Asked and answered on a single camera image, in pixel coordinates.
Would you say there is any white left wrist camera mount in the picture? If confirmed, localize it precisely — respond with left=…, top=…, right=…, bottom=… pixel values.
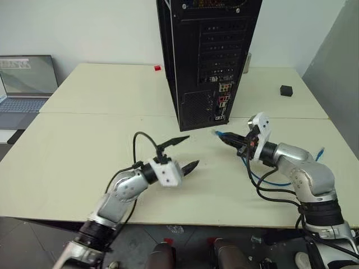
left=148, top=157, right=185, bottom=188

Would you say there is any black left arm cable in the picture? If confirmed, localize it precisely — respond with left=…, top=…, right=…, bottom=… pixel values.
left=104, top=131, right=164, bottom=233

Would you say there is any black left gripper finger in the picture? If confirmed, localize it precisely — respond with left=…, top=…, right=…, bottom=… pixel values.
left=181, top=160, right=201, bottom=178
left=157, top=135, right=191, bottom=150

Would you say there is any dark rounded shape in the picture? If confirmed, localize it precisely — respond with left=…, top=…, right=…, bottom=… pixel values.
left=145, top=242, right=181, bottom=269
left=210, top=238, right=251, bottom=269

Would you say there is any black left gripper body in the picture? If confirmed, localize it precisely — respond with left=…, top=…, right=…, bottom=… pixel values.
left=153, top=147, right=172, bottom=165

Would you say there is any small black box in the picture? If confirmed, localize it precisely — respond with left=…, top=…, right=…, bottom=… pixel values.
left=279, top=85, right=294, bottom=98

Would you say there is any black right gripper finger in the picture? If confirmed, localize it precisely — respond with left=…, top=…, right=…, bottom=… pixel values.
left=222, top=132, right=248, bottom=142
left=224, top=137, right=247, bottom=149

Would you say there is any blue ethernet cable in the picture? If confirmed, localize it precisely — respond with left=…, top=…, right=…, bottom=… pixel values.
left=210, top=129, right=326, bottom=187

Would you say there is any grey open laptop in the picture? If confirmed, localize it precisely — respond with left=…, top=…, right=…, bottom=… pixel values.
left=0, top=54, right=59, bottom=114

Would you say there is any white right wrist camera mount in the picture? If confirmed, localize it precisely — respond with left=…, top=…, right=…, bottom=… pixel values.
left=247, top=112, right=271, bottom=164

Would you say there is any black computer tower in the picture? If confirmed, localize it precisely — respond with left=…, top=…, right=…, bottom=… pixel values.
left=156, top=0, right=263, bottom=133

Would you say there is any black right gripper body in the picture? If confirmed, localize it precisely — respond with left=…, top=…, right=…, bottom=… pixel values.
left=236, top=127, right=259, bottom=160

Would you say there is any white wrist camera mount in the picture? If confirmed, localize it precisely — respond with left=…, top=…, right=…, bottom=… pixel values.
left=247, top=112, right=271, bottom=164
left=148, top=157, right=185, bottom=188

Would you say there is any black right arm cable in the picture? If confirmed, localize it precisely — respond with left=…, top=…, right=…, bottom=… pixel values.
left=246, top=155, right=309, bottom=225

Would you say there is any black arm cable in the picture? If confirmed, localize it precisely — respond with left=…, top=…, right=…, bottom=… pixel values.
left=104, top=131, right=164, bottom=233
left=246, top=155, right=309, bottom=225

